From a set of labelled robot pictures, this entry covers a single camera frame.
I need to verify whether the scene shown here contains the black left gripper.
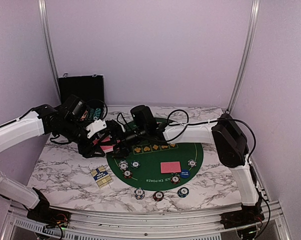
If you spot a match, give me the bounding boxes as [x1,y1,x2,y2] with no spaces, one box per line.
[59,117,105,158]

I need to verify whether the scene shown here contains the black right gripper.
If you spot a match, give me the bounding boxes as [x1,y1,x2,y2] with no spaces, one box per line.
[98,126,147,158]

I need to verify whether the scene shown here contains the blue tan chips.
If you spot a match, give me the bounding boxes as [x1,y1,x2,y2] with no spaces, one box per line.
[118,160,129,171]

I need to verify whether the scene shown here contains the teal 50 chips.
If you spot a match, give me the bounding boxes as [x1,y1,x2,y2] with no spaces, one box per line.
[131,160,141,169]

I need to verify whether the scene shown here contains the brown 100 chips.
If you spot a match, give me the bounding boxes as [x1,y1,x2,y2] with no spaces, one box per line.
[123,169,133,179]

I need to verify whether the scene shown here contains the red card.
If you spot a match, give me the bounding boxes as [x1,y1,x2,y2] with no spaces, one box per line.
[160,161,182,174]

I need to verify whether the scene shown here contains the blue tan 10 chip stack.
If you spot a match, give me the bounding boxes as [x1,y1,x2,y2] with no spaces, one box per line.
[134,188,145,200]

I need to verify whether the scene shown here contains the brown 100 chip stack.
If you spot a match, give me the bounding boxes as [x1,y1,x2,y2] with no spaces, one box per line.
[152,191,164,202]

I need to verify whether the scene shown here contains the blue small blind button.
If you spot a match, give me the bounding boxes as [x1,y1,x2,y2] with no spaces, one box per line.
[179,169,191,179]

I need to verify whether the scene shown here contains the blue white chip mat edge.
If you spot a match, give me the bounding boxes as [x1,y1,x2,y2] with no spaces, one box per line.
[187,159,197,168]

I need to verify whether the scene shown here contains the teal 50 chip stack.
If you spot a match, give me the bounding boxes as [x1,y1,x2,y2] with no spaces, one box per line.
[177,187,190,198]

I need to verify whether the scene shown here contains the red backed card deck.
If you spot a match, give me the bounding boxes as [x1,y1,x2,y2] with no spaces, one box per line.
[92,138,120,154]

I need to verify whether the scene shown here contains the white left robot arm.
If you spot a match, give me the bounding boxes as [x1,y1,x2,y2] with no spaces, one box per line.
[0,95,107,223]

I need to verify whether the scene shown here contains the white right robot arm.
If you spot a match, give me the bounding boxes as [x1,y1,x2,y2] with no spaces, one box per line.
[99,105,262,224]

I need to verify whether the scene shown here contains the blue texas holdem card box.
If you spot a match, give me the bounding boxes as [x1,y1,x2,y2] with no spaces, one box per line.
[90,166,113,188]

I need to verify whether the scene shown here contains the dark green chip row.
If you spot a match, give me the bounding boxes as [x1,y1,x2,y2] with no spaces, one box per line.
[87,108,95,121]

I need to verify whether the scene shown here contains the teal 50 chip row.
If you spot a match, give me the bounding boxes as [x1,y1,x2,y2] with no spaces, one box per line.
[93,108,102,121]

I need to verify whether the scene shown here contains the green round poker mat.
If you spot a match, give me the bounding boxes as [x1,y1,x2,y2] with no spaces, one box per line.
[106,141,204,191]

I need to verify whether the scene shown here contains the black poker chip case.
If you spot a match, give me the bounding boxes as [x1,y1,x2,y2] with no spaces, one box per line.
[58,74,105,109]

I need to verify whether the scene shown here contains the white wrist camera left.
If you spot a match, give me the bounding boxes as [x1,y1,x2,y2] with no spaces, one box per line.
[85,119,107,139]

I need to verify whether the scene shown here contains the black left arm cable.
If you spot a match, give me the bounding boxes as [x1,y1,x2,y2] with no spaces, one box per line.
[85,98,109,125]

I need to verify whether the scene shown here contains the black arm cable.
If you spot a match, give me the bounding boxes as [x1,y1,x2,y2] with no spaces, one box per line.
[85,98,109,125]
[160,109,257,161]

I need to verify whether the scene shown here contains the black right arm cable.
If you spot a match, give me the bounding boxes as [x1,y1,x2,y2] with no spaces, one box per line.
[160,109,257,161]

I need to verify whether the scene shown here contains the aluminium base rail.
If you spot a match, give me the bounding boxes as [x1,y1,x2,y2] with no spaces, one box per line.
[0,201,292,240]

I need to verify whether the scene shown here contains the left aluminium frame post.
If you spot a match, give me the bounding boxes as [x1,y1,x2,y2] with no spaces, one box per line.
[37,0,60,83]

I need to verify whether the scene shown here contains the aluminium frame post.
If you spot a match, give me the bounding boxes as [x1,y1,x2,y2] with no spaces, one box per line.
[226,0,261,113]
[37,0,60,83]

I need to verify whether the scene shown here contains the right aluminium frame post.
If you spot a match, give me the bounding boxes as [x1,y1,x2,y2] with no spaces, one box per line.
[226,0,261,113]

